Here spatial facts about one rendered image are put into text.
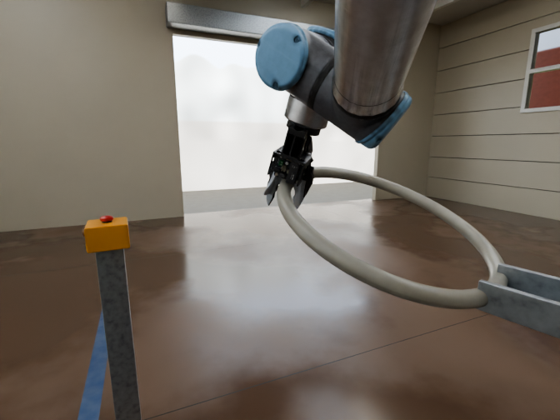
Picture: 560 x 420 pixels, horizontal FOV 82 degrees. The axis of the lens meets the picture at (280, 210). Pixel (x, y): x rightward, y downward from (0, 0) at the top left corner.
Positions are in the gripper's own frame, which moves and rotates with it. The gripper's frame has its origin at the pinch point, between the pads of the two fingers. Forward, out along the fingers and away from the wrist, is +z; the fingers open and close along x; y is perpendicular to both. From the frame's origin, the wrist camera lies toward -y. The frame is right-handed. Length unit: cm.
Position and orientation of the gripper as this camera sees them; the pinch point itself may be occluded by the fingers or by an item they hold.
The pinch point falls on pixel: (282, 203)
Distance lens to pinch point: 76.9
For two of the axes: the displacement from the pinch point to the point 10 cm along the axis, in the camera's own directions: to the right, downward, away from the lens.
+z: -2.6, 8.5, 4.7
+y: -3.3, 3.8, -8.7
